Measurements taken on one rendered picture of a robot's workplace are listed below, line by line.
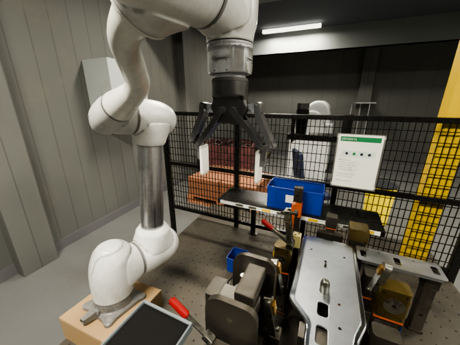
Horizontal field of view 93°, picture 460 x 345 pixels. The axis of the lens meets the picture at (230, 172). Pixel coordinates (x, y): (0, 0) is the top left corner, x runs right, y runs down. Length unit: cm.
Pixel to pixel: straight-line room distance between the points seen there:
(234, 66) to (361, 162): 107
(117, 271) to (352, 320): 82
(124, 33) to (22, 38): 258
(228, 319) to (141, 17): 59
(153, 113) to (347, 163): 104
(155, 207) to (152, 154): 23
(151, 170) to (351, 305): 85
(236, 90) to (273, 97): 662
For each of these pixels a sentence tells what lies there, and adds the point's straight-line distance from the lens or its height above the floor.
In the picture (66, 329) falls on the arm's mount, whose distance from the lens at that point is 123.
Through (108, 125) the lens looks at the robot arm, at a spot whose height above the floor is 154.
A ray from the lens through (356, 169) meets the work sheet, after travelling 139.
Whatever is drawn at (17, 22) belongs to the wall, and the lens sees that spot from 302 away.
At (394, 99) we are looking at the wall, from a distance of 710.
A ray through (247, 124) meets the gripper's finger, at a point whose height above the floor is 157.
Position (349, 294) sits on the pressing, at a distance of 93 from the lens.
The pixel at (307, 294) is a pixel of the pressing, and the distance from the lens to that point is 88.
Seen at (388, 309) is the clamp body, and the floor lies 97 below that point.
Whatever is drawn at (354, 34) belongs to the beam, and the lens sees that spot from 599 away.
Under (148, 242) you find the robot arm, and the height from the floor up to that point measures 103.
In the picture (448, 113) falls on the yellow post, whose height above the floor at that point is 157.
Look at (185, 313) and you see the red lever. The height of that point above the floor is 113.
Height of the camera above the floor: 162
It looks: 18 degrees down
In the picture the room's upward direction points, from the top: straight up
